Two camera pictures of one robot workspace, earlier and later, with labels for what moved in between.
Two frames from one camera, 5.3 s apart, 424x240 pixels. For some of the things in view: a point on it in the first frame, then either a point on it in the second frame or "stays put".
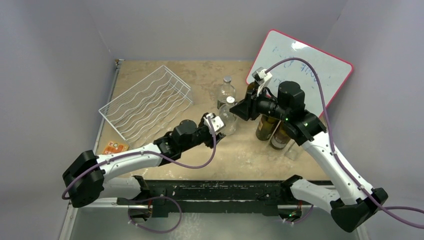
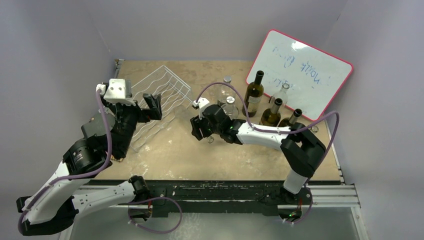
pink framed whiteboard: x=321 y=74 stays put
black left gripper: x=209 y=142 to x=154 y=112
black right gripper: x=249 y=105 to x=201 y=124
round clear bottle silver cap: x=230 y=121 stays put
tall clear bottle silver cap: x=225 y=90 stays put
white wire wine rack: x=143 y=111 stays put
